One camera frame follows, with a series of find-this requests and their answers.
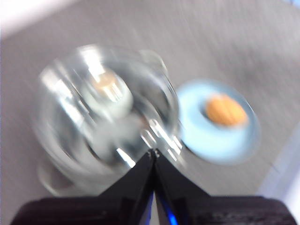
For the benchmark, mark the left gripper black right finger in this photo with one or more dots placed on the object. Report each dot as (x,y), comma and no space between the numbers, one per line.
(199,208)

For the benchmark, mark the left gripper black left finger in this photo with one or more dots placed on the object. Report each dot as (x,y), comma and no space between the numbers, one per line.
(112,208)

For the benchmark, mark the brown potato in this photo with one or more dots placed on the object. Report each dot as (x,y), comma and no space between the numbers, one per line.
(226,111)

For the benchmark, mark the pale green electric steamer pot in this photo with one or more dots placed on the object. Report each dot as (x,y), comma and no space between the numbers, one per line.
(54,182)

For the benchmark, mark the blue round plate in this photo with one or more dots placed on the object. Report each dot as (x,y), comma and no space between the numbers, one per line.
(211,143)

